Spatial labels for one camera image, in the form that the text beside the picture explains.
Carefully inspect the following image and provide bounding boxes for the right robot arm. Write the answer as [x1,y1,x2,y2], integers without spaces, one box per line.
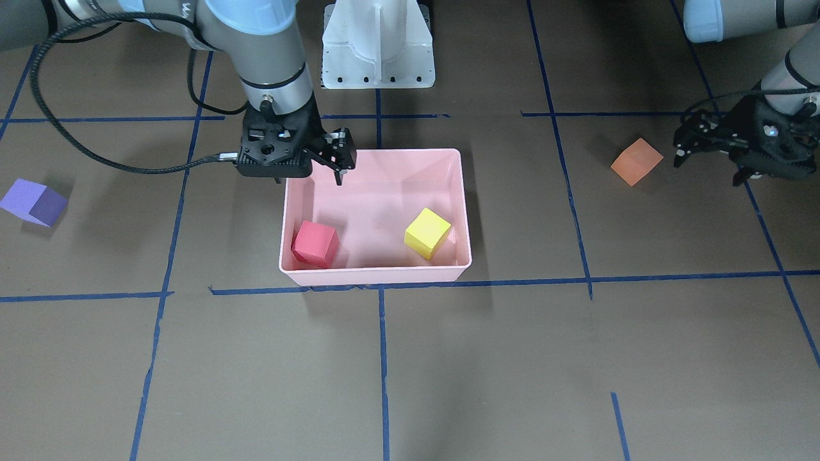
[2,1,357,186]

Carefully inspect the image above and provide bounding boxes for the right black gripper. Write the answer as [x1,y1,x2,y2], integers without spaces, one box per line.
[243,97,357,186]

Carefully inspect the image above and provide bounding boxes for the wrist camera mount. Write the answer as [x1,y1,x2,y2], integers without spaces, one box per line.
[233,111,313,182]
[673,109,751,168]

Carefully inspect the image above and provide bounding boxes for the pink plastic bin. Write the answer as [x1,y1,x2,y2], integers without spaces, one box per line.
[279,149,473,286]

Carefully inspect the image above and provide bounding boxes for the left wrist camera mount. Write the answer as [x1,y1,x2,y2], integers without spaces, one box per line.
[673,109,751,168]

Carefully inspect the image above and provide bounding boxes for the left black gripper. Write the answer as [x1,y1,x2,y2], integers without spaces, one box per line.
[743,95,818,183]

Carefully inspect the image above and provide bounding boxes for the orange foam block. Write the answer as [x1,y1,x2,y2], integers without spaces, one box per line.
[611,138,664,187]

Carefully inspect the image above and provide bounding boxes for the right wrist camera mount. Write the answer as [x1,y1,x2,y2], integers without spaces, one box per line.
[233,111,313,182]

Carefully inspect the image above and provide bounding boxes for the white mounting column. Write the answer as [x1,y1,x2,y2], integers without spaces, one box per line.
[320,1,436,90]

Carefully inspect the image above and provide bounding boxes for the yellow foam block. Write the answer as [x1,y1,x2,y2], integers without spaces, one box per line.
[404,207,453,260]

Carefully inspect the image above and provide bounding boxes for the red foam block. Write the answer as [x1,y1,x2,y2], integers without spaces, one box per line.
[291,221,340,269]

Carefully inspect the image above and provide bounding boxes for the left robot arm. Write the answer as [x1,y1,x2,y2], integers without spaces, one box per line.
[673,1,819,186]

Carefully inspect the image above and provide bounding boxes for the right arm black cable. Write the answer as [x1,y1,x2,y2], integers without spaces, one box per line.
[29,10,250,175]

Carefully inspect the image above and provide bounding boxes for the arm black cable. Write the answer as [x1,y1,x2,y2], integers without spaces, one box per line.
[680,88,814,129]
[29,10,250,175]

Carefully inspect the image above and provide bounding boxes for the purple foam block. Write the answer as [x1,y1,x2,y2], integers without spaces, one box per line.
[1,178,68,227]

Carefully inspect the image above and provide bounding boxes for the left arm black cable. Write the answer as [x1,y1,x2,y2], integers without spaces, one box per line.
[680,88,814,129]

